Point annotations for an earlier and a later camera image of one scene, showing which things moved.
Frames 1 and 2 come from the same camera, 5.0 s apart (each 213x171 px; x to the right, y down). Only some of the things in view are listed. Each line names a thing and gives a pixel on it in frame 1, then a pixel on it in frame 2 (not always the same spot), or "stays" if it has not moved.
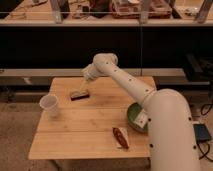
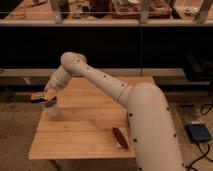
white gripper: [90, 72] -> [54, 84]
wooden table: [92, 124] stays
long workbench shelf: [106, 12] stays
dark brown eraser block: [80, 96] -> [38, 98]
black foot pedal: [201, 133] stays
